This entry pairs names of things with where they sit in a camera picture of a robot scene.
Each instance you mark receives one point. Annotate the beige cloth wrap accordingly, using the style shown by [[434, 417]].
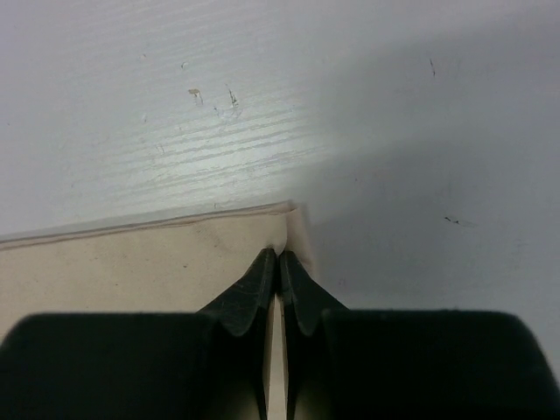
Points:
[[176, 265]]

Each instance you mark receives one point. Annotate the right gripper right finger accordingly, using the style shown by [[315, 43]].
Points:
[[399, 364]]

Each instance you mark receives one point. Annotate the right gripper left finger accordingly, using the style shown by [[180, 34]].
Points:
[[207, 364]]

